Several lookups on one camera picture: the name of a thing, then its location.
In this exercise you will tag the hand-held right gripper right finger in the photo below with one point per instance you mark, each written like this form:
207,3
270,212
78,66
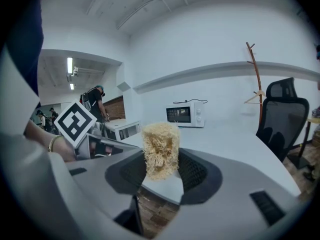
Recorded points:
230,196

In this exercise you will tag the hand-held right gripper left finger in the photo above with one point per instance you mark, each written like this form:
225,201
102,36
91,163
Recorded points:
95,189

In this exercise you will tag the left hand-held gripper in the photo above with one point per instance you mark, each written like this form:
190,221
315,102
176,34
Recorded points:
75,124

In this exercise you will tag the beige fibrous loofah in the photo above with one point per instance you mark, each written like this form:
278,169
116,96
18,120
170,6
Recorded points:
160,144

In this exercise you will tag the person's left forearm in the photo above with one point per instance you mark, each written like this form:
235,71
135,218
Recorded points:
40,139

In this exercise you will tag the white side table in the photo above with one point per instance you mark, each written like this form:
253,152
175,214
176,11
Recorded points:
122,127

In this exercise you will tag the short fluorescent tube light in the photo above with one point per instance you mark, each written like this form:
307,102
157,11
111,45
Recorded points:
71,86

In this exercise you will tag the white microwave oven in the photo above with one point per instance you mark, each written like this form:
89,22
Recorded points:
185,114

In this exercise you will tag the long fluorescent tube light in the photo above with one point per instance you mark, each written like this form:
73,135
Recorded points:
69,64

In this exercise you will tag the black mesh office chair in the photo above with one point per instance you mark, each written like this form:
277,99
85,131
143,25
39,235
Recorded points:
282,119

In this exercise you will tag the wooden clothes hanger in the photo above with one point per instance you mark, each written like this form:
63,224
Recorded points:
257,95

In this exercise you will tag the light wooden side table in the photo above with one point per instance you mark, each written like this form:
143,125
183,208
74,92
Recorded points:
313,120

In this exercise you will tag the wooden coat rack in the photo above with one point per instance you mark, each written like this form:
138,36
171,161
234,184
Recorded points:
258,84

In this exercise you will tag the person's dark shirt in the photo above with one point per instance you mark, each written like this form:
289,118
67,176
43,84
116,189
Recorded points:
25,39

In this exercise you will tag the white security camera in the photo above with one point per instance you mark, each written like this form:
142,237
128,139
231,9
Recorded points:
75,70

